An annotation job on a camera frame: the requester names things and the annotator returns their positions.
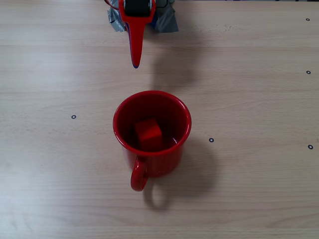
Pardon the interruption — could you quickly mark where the red cube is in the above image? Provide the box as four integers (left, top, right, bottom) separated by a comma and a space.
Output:
134, 118, 163, 152

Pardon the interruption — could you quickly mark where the red enamel mug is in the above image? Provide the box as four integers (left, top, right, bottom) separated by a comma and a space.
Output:
112, 90, 192, 192

